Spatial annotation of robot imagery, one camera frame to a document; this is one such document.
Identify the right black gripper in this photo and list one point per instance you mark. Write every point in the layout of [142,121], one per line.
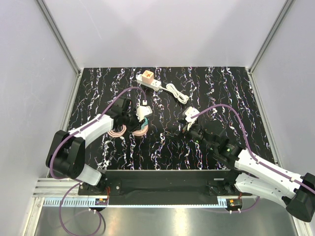
[175,136]

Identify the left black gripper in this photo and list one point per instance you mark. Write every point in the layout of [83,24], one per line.
[137,124]

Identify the pink round power socket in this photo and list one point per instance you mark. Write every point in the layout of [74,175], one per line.
[142,132]

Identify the teal plug adapter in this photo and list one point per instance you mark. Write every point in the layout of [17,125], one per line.
[144,124]

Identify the white power strip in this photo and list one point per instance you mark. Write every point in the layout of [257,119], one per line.
[155,85]

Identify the pink cube plug adapter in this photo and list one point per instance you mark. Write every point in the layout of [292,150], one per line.
[147,77]

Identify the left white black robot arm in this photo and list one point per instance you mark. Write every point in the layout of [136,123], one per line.
[66,157]

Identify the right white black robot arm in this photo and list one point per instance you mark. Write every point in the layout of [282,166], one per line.
[252,174]

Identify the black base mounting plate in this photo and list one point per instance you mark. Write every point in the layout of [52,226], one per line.
[170,188]

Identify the black marbled table mat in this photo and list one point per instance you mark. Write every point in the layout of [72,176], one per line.
[227,87]

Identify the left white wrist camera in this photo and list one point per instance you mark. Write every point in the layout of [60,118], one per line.
[143,110]

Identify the white slotted cable duct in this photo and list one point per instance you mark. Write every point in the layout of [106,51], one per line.
[75,202]

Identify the left aluminium frame post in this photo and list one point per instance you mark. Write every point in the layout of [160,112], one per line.
[58,36]

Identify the aluminium frame post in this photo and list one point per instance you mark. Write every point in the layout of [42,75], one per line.
[58,36]
[272,32]

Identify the right aluminium frame post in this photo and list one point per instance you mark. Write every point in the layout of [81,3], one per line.
[272,32]

